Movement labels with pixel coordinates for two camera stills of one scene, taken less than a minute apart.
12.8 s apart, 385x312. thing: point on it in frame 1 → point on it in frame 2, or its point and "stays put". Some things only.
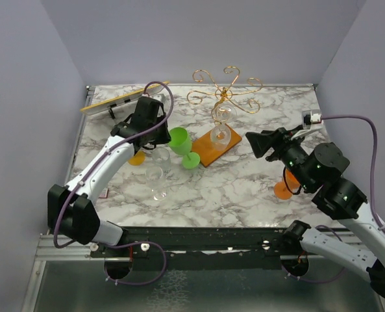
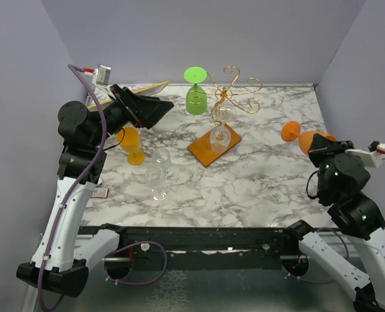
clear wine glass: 158,190 stays put
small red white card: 104,194 stays put
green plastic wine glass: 180,144 → 196,97
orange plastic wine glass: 285,190 → 291,131
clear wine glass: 161,156 stays put
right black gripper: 278,138 → 322,145
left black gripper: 165,138 → 139,110
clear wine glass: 221,134 stays put
